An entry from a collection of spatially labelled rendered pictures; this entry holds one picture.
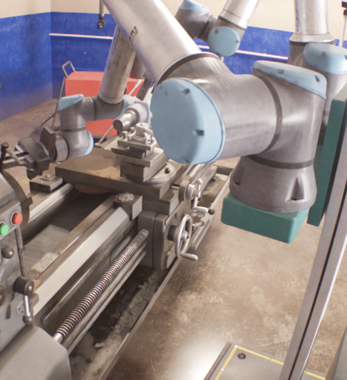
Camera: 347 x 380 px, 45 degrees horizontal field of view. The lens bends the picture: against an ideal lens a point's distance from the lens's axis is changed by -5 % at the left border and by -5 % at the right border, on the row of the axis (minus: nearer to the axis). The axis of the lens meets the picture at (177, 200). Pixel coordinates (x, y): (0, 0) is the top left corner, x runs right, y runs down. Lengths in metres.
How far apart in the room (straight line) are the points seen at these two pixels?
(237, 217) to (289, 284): 2.15
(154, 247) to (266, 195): 1.25
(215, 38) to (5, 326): 1.01
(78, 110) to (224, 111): 0.89
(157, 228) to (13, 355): 0.96
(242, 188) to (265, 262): 2.32
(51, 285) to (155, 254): 0.69
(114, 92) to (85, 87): 3.23
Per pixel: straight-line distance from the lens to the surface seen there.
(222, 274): 3.00
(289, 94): 0.81
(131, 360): 2.39
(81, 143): 1.55
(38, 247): 1.95
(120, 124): 2.25
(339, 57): 1.28
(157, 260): 2.10
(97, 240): 1.76
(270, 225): 0.89
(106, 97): 1.53
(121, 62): 1.43
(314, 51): 1.29
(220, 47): 1.28
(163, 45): 0.85
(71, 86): 4.77
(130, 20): 0.95
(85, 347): 1.91
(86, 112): 1.54
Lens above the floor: 1.80
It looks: 28 degrees down
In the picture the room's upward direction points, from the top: 4 degrees clockwise
